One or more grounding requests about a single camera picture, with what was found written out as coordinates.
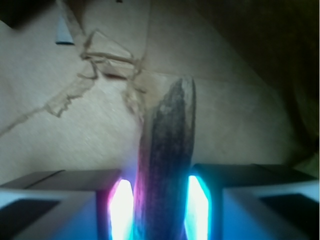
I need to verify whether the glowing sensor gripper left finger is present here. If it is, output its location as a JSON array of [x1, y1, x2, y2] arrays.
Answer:
[[0, 169, 133, 240]]

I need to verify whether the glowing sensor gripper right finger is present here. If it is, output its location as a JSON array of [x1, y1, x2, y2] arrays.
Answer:
[[184, 163, 320, 240]]

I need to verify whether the brown wood chip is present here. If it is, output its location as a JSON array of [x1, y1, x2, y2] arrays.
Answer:
[[132, 76, 197, 240]]

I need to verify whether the brown paper bag tray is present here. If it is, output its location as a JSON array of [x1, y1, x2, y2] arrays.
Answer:
[[0, 0, 320, 183]]

